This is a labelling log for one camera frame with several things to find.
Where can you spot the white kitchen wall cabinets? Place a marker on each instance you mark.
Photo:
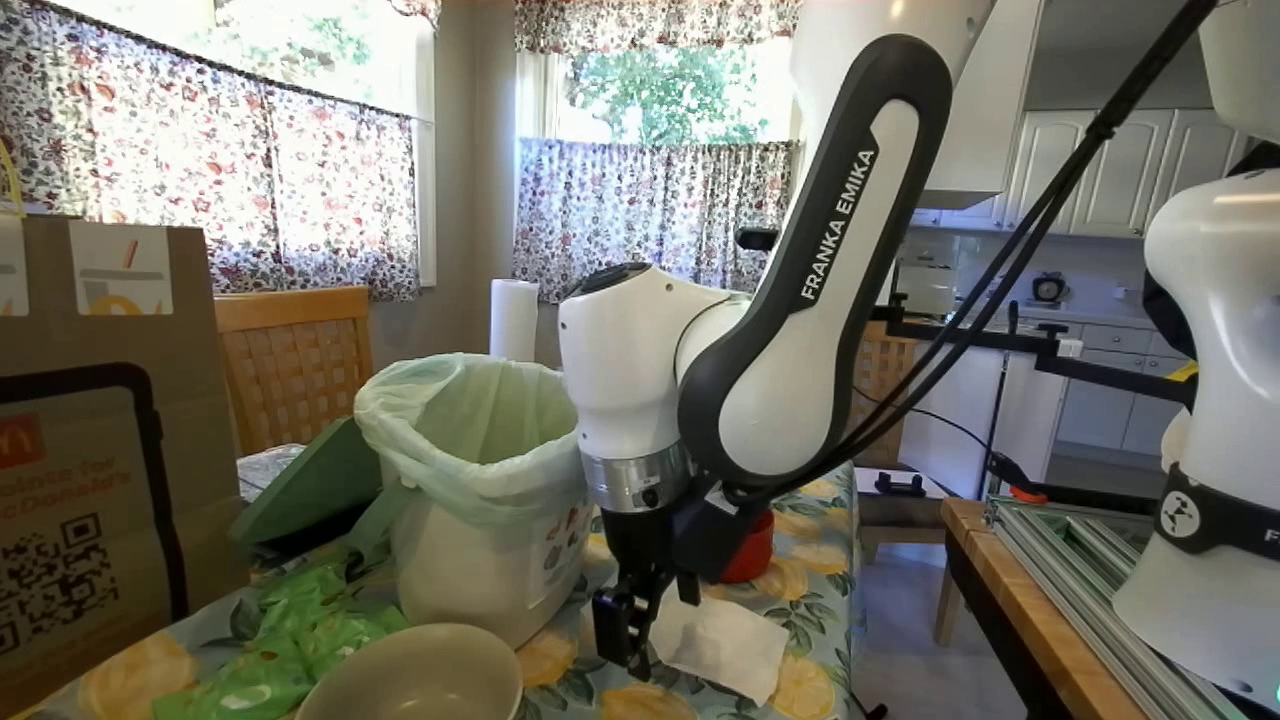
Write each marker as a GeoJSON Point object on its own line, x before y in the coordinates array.
{"type": "Point", "coordinates": [1134, 173]}

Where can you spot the wooden lattice panel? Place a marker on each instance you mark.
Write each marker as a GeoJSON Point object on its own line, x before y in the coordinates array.
{"type": "Point", "coordinates": [292, 366]}

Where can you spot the beige bowl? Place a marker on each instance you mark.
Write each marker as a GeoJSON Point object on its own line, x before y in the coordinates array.
{"type": "Point", "coordinates": [414, 680]}

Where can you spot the black stand pole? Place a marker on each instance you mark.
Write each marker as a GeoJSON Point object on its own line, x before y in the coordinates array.
{"type": "Point", "coordinates": [996, 402]}

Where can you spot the white paper towel roll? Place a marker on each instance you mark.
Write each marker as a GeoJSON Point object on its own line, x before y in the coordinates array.
{"type": "Point", "coordinates": [514, 320]}

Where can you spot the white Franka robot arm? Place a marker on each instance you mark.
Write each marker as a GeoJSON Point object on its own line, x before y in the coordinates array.
{"type": "Point", "coordinates": [827, 265]}

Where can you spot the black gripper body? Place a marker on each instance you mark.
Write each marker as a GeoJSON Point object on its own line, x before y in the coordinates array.
{"type": "Point", "coordinates": [663, 544]}

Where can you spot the brown paper bag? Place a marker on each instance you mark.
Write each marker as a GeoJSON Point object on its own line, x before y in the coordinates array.
{"type": "Point", "coordinates": [215, 441]}

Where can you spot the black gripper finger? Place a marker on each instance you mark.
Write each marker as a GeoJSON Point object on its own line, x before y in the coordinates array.
{"type": "Point", "coordinates": [608, 625]}
{"type": "Point", "coordinates": [644, 625]}

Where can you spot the white paper napkin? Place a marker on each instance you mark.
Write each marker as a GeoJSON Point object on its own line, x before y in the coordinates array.
{"type": "Point", "coordinates": [723, 644]}

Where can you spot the green bin lid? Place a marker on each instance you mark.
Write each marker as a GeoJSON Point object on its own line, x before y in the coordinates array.
{"type": "Point", "coordinates": [312, 484]}

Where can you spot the floral window curtain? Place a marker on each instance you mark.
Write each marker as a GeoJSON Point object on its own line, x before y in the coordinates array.
{"type": "Point", "coordinates": [642, 212]}
{"type": "Point", "coordinates": [202, 173]}

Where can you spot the white kitchen base cabinets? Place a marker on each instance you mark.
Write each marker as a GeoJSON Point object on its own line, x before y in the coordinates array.
{"type": "Point", "coordinates": [1105, 402]}

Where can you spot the wooden chair with seat cushion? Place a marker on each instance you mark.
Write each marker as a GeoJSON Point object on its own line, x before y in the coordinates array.
{"type": "Point", "coordinates": [886, 402]}

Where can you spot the lemon print tablecloth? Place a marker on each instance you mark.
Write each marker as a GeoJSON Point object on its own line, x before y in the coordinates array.
{"type": "Point", "coordinates": [823, 625]}

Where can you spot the black framed QR sign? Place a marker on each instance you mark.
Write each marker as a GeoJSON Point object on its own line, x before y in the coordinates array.
{"type": "Point", "coordinates": [80, 534]}

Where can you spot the wooden workbench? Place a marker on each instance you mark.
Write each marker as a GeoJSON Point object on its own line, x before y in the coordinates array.
{"type": "Point", "coordinates": [1012, 601]}

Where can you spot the floral curtain valance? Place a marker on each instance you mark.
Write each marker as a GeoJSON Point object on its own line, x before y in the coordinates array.
{"type": "Point", "coordinates": [652, 21]}

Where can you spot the aluminium mounting rail plate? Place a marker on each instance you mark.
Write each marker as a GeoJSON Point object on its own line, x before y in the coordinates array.
{"type": "Point", "coordinates": [1105, 586]}

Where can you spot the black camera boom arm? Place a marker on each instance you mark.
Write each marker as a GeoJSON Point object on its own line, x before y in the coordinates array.
{"type": "Point", "coordinates": [1066, 350]}

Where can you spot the green plastic bag pack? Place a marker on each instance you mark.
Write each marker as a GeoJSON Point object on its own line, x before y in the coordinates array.
{"type": "Point", "coordinates": [282, 641]}

